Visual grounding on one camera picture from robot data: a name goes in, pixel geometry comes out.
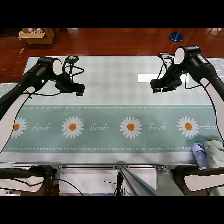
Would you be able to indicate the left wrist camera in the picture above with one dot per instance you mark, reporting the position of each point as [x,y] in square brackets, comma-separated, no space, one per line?
[71,63]

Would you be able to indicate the pale green T-shirt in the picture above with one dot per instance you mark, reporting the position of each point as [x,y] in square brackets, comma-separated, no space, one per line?
[215,152]

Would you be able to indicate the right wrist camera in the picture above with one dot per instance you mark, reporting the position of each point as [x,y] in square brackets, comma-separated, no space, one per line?
[165,58]

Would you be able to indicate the silver frame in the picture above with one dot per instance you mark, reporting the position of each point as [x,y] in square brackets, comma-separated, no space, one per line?
[140,186]

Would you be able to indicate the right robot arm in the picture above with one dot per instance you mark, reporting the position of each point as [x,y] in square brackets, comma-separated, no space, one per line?
[200,68]

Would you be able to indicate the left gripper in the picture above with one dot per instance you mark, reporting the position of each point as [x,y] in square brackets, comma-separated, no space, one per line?
[70,86]

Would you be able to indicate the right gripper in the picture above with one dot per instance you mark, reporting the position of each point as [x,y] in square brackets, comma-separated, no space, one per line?
[166,82]

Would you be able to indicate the blue round object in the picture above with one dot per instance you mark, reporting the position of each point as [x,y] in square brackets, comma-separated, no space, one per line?
[176,37]

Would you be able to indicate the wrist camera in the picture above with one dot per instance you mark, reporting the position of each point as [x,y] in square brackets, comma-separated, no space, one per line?
[165,58]
[71,63]

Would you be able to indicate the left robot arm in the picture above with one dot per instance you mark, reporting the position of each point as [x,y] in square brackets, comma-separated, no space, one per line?
[35,78]

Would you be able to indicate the wooden box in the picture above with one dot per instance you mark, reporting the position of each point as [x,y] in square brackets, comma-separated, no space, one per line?
[36,36]

